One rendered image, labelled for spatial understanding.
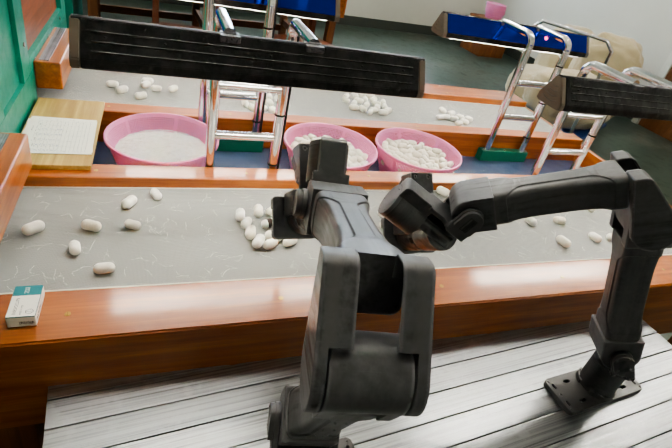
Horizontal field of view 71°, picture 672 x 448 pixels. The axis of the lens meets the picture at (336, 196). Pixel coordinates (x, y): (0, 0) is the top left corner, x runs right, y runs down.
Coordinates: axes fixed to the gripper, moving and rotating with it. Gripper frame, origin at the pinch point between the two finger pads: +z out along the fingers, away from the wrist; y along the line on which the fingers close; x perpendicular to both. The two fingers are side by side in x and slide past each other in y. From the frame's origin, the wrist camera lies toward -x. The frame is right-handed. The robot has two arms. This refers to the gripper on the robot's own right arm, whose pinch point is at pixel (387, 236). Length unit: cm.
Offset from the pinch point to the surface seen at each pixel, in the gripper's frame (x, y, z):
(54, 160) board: -17, 63, 25
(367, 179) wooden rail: -15.1, -7.0, 23.8
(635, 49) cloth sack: -172, -365, 208
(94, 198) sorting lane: -9, 54, 21
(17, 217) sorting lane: -5, 66, 16
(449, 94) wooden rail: -60, -69, 76
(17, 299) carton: 8, 61, -6
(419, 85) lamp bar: -29.4, -5.3, -6.0
